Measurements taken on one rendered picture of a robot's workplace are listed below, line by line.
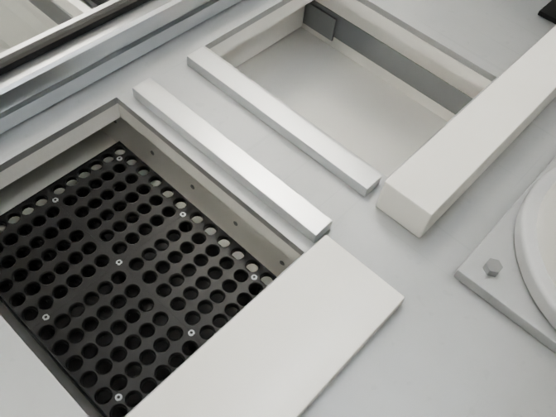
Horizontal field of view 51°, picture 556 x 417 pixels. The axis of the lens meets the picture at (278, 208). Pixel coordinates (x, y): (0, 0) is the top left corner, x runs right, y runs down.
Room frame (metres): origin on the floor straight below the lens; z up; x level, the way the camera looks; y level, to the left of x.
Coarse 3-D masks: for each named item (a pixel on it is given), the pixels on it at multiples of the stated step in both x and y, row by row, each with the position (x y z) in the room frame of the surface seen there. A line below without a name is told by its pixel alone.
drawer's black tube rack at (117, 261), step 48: (48, 192) 0.31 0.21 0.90; (96, 192) 0.31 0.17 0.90; (144, 192) 0.35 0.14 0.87; (0, 240) 0.25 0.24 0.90; (48, 240) 0.26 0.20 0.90; (96, 240) 0.26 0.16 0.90; (144, 240) 0.27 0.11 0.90; (192, 240) 0.28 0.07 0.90; (0, 288) 0.22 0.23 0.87; (48, 288) 0.21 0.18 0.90; (96, 288) 0.22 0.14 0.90; (144, 288) 0.22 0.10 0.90; (192, 288) 0.23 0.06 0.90; (240, 288) 0.24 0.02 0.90; (48, 336) 0.18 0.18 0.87; (96, 336) 0.18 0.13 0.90; (144, 336) 0.19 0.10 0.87; (192, 336) 0.19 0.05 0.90; (96, 384) 0.14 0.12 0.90; (144, 384) 0.15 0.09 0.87
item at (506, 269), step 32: (544, 192) 0.33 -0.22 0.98; (512, 224) 0.31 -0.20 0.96; (544, 224) 0.29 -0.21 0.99; (480, 256) 0.27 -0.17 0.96; (512, 256) 0.27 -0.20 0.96; (544, 256) 0.26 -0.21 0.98; (480, 288) 0.24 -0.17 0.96; (512, 288) 0.24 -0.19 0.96; (544, 288) 0.24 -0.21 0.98; (512, 320) 0.22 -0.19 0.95; (544, 320) 0.22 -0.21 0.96
